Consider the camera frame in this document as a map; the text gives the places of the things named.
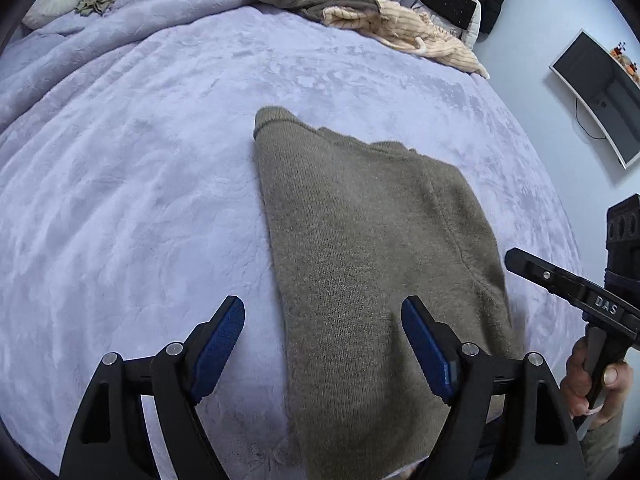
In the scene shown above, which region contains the wall mounted curved monitor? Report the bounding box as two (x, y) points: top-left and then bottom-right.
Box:
(549, 30), (639, 169)

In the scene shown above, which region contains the lavender plush bed blanket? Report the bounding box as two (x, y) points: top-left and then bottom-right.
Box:
(1, 0), (582, 479)

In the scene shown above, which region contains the black monitor cable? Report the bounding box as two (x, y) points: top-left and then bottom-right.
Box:
(572, 96), (609, 141)

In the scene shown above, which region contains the person right hand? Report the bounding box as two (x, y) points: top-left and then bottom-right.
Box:
(560, 337), (634, 429)

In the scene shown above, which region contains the olive brown knit sweater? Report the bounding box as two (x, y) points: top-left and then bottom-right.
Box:
(254, 107), (521, 479)

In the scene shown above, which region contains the white puffer jacket hanging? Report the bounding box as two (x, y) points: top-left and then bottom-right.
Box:
(412, 0), (482, 49)

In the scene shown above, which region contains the cream striped garment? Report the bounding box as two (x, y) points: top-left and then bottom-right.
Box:
(321, 0), (489, 79)

